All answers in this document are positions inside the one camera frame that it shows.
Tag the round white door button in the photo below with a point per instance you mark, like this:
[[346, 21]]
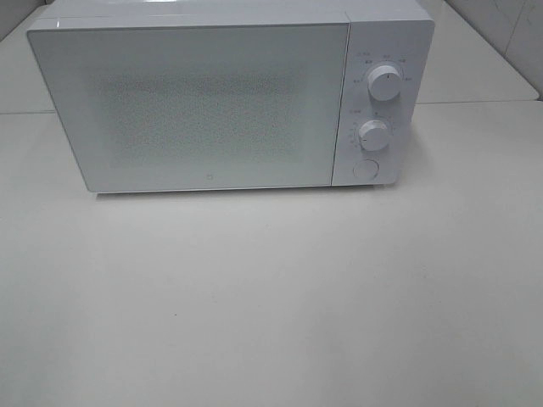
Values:
[[366, 170]]

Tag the white timer knob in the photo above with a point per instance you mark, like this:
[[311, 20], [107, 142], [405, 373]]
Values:
[[374, 135]]

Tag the white microwave door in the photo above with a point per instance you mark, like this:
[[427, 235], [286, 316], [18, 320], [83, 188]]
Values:
[[152, 110]]

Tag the white microwave oven body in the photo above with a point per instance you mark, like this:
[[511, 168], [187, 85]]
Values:
[[396, 32]]

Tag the upper white power knob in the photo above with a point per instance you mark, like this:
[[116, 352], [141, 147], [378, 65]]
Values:
[[384, 82]]

